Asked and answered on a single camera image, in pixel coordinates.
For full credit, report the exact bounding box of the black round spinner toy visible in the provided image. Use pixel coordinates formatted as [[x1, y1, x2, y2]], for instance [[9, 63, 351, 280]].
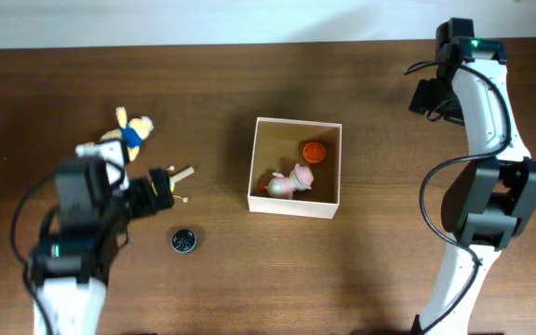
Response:
[[171, 228, 197, 254]]

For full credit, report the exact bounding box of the orange round spinner toy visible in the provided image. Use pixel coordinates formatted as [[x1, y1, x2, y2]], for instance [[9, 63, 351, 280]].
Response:
[[301, 141, 327, 165]]

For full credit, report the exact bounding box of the white pink duck figure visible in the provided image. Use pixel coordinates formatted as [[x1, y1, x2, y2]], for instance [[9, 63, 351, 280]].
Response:
[[260, 163, 315, 200]]

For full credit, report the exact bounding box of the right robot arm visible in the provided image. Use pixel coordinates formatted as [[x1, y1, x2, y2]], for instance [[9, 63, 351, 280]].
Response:
[[406, 18, 536, 334]]

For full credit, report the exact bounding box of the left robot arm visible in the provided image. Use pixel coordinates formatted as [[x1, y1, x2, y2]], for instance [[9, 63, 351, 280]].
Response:
[[29, 140, 174, 334]]

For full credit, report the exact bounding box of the yellow pellet drum toy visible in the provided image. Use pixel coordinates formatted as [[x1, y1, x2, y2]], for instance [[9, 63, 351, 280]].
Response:
[[152, 165, 194, 203]]

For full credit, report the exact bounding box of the yellow plush duck toy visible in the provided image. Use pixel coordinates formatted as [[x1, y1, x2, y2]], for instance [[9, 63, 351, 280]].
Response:
[[100, 107, 154, 162]]

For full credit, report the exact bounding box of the white cardboard box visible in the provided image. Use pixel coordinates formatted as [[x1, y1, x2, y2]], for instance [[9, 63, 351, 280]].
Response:
[[247, 117, 342, 219]]

